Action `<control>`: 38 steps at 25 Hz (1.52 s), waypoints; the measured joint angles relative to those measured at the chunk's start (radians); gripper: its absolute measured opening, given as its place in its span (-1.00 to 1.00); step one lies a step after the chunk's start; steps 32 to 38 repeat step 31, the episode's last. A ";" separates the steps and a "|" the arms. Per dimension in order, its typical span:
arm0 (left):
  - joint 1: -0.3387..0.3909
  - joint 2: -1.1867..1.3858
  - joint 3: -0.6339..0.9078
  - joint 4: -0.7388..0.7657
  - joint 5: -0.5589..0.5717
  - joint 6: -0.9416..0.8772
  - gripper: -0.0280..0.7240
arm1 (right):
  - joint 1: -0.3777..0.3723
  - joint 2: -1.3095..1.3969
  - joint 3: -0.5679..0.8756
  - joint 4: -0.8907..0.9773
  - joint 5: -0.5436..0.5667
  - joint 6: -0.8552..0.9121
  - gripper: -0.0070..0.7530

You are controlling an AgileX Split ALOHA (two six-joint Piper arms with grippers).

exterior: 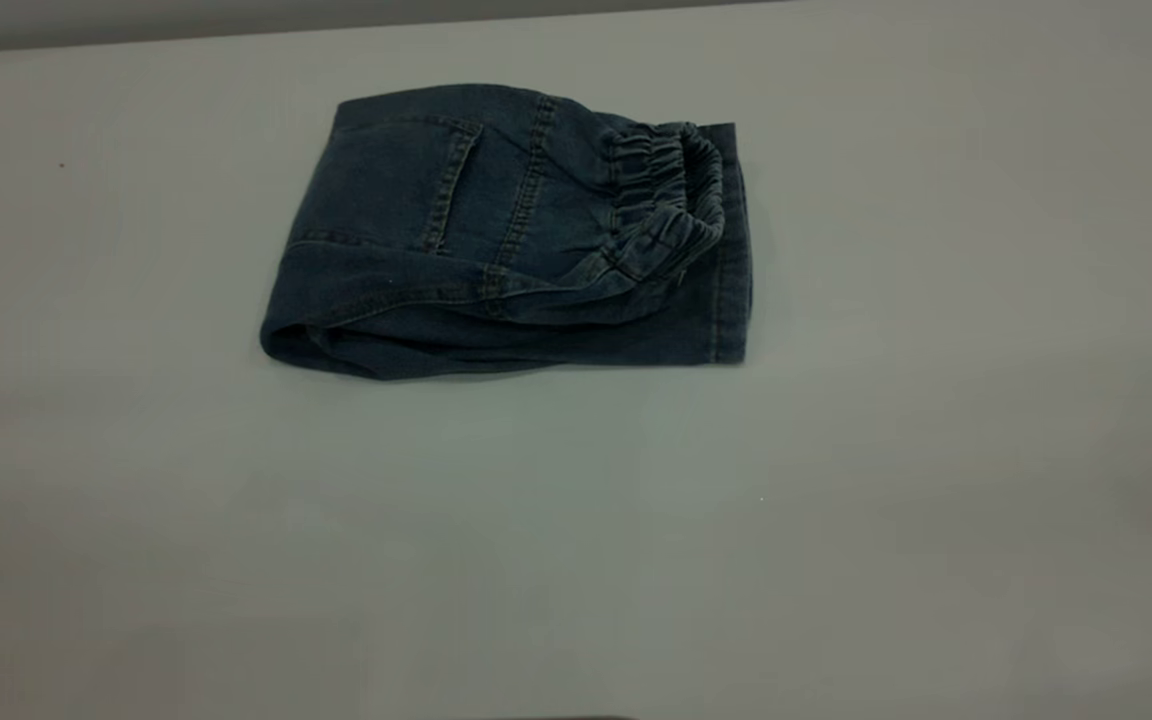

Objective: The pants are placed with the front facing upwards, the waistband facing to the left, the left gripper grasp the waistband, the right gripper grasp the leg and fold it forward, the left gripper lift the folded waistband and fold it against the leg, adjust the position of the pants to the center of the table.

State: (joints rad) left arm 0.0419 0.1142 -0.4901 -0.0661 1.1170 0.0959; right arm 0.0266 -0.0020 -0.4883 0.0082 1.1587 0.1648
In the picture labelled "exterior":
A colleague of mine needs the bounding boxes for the blue denim children's pants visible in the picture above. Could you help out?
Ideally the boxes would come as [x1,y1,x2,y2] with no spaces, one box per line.
[258,82,756,382]

